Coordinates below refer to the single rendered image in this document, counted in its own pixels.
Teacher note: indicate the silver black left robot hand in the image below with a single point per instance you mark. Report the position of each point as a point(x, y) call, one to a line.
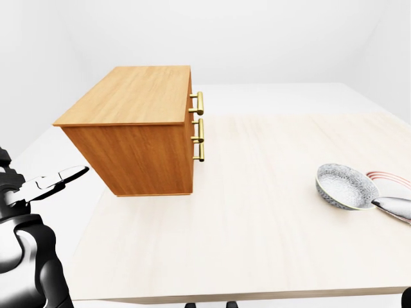
point(35, 189)

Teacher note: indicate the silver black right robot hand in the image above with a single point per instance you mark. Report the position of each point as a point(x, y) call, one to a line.
point(393, 205)

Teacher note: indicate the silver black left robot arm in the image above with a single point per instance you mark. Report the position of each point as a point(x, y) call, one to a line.
point(29, 256)

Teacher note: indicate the patterned grey bowl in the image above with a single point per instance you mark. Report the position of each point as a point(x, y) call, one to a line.
point(346, 186)

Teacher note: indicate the wooden cabinet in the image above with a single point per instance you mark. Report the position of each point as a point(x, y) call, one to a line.
point(128, 128)

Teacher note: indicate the white plate with red rings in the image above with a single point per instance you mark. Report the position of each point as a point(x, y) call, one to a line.
point(393, 189)

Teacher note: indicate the small dark shape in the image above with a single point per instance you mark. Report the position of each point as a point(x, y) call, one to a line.
point(190, 305)
point(231, 304)
point(406, 298)

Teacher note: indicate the wooden drawer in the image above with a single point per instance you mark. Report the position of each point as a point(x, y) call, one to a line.
point(189, 86)

